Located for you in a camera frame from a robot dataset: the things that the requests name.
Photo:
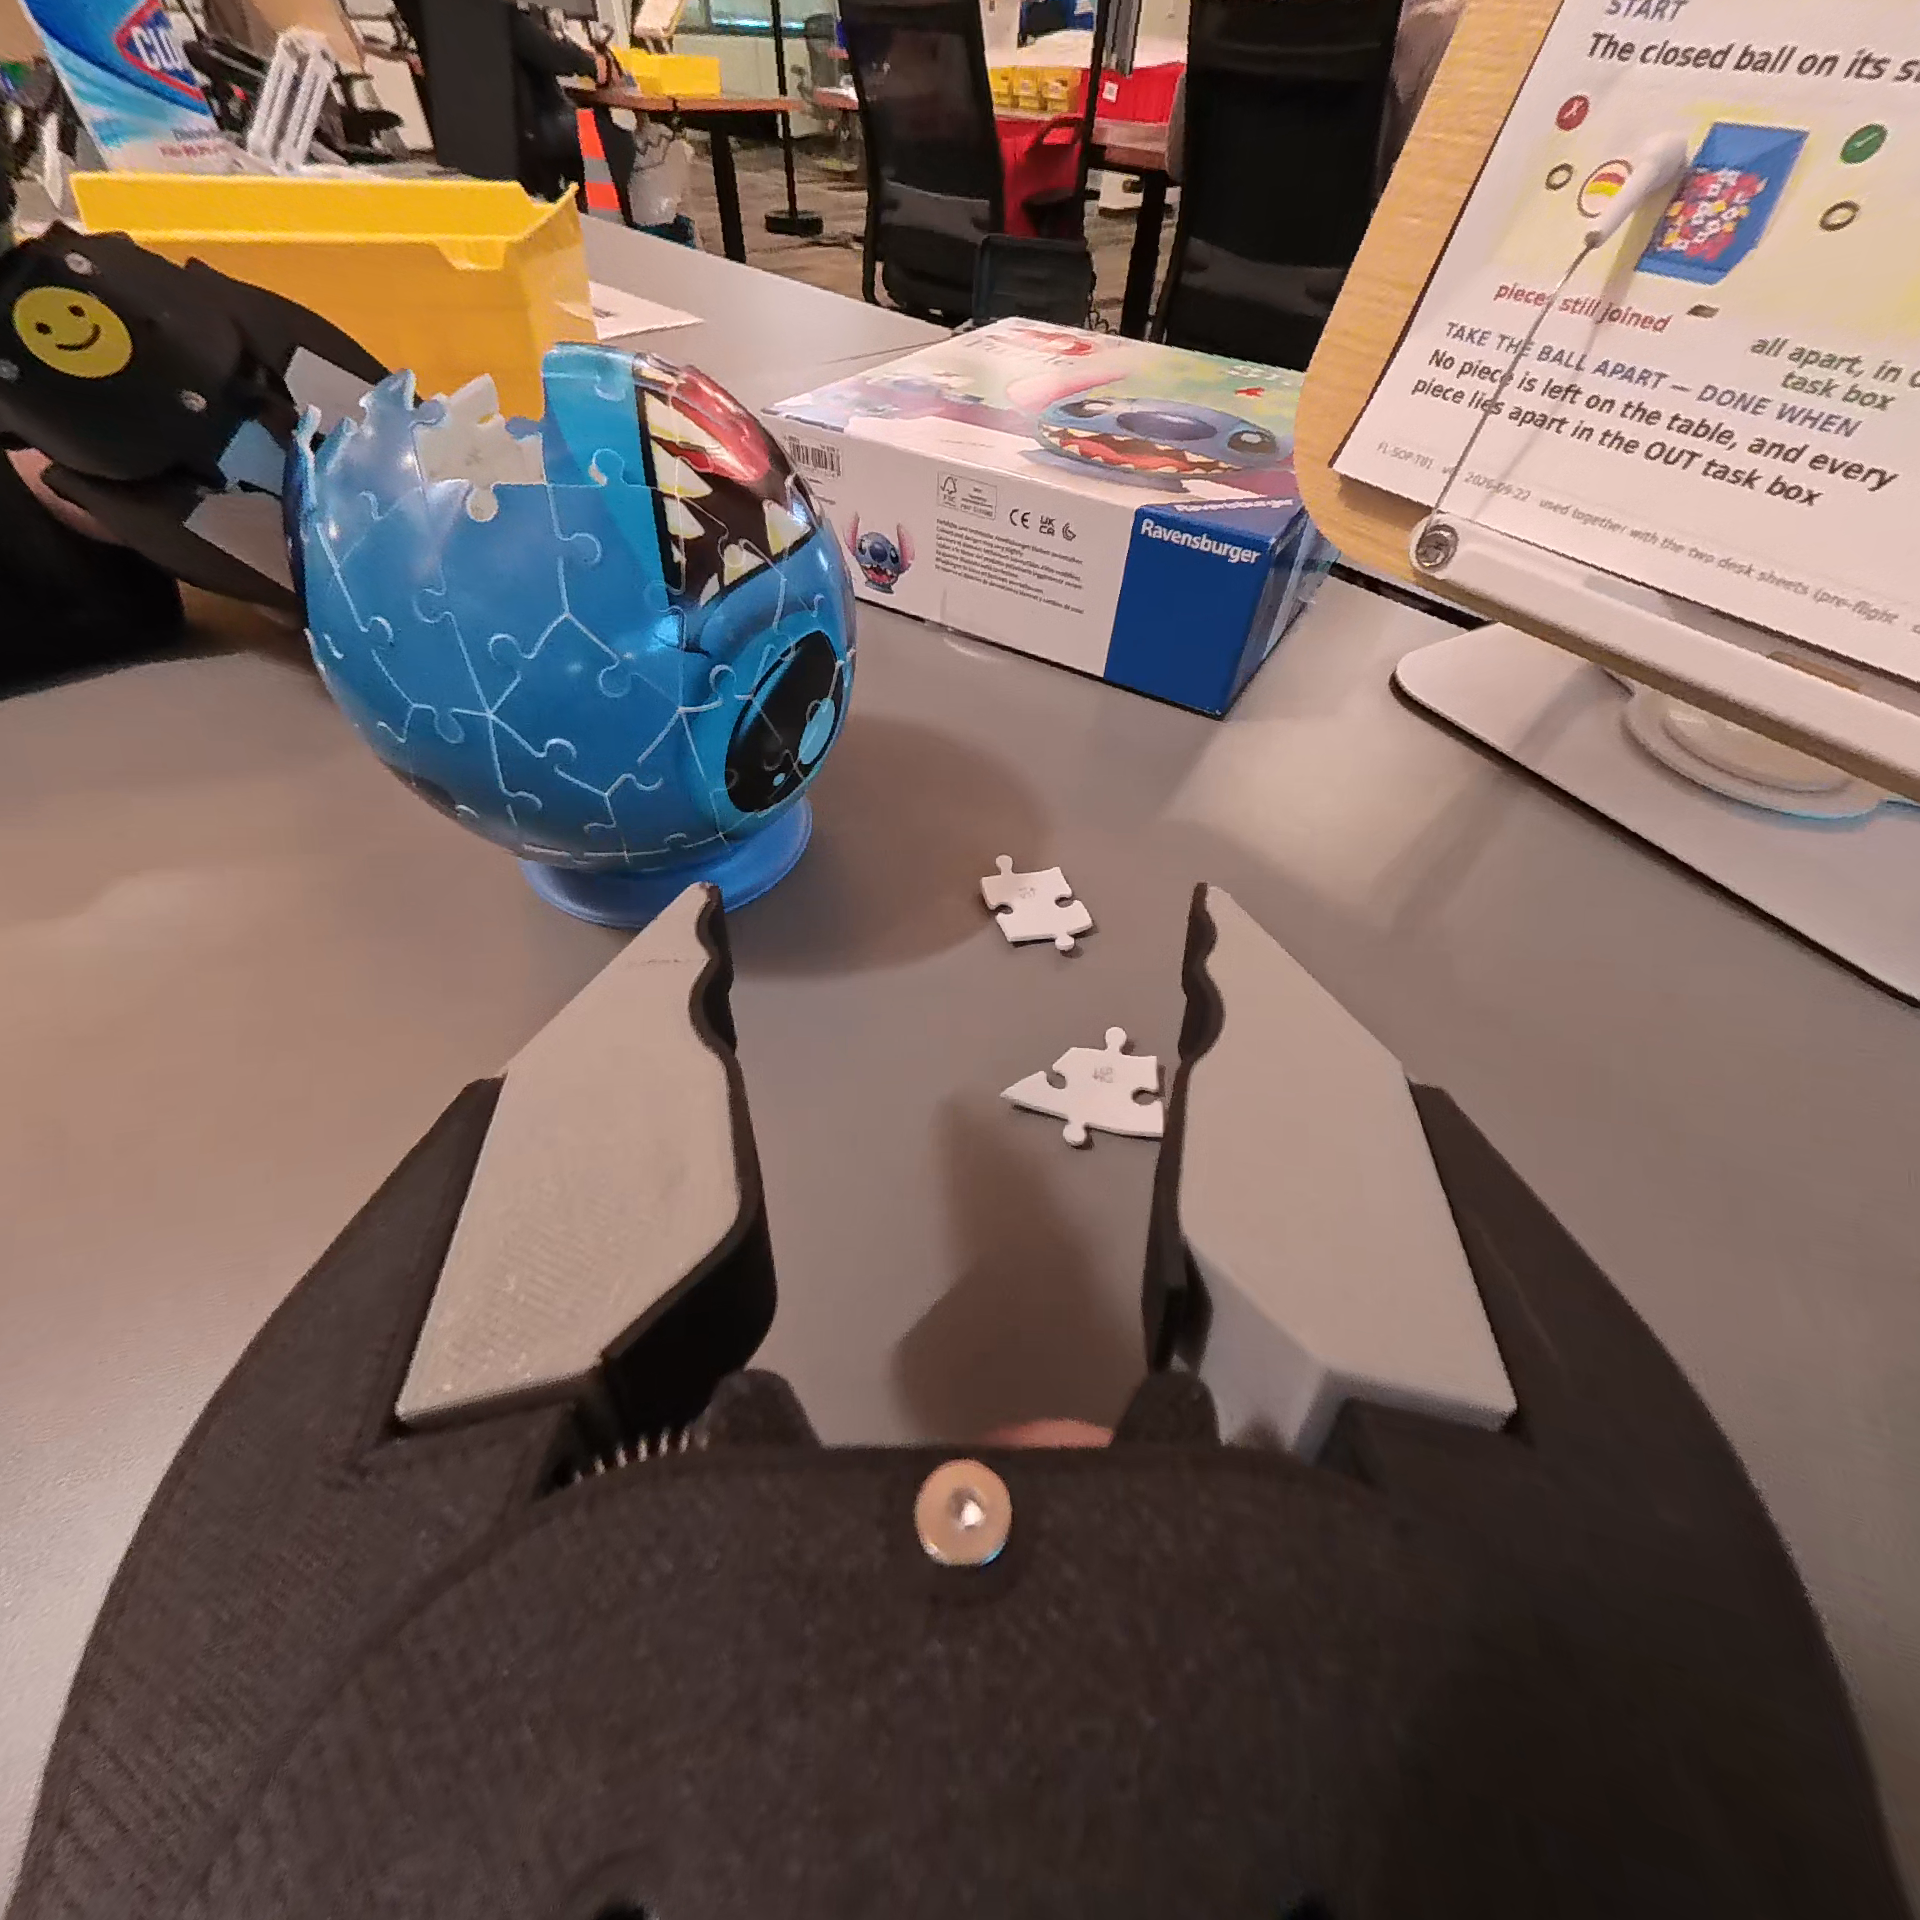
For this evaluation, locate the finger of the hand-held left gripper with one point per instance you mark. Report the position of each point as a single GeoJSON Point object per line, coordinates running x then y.
{"type": "Point", "coordinates": [314, 385]}
{"type": "Point", "coordinates": [247, 532]}

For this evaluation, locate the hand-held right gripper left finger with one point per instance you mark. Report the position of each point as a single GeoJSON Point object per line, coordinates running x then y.
{"type": "Point", "coordinates": [583, 1170]}

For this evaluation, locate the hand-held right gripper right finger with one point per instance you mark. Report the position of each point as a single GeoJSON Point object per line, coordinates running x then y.
{"type": "Point", "coordinates": [1336, 1202]}

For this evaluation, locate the white puzzle piece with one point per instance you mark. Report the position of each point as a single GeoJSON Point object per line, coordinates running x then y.
{"type": "Point", "coordinates": [1103, 1086]}
{"type": "Point", "coordinates": [1036, 903]}

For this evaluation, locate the blue puzzle ball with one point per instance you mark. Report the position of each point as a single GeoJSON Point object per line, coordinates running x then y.
{"type": "Point", "coordinates": [496, 676]}

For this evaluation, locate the blue ball stand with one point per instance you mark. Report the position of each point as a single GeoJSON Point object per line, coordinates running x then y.
{"type": "Point", "coordinates": [630, 899]}

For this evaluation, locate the cartoon puzzle box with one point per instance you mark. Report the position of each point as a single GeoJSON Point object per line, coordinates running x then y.
{"type": "Point", "coordinates": [1020, 540]}

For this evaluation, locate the yellow plastic bin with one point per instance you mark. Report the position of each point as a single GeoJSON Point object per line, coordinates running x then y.
{"type": "Point", "coordinates": [376, 255]}

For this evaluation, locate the white plastic rack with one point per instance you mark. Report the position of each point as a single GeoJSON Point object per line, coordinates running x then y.
{"type": "Point", "coordinates": [293, 105]}

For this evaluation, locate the wipes container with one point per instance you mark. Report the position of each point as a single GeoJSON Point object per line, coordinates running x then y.
{"type": "Point", "coordinates": [120, 75]}

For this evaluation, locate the white paper sheet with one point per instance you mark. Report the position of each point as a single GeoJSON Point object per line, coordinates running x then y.
{"type": "Point", "coordinates": [638, 316]}

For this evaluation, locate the dark background table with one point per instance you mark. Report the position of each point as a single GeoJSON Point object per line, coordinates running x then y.
{"type": "Point", "coordinates": [704, 105]}

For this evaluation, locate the white stand base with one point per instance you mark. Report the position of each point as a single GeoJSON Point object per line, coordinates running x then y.
{"type": "Point", "coordinates": [1530, 750]}

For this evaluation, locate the black office chair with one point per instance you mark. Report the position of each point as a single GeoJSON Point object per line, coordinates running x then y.
{"type": "Point", "coordinates": [928, 149]}
{"type": "Point", "coordinates": [1276, 180]}

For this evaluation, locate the red bag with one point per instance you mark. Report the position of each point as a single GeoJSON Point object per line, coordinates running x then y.
{"type": "Point", "coordinates": [1036, 165]}

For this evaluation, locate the printed instruction sheet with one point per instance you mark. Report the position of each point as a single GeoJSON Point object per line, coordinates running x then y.
{"type": "Point", "coordinates": [1724, 420]}

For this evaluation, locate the wooden document board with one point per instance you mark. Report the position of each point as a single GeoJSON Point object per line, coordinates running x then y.
{"type": "Point", "coordinates": [1394, 255]}

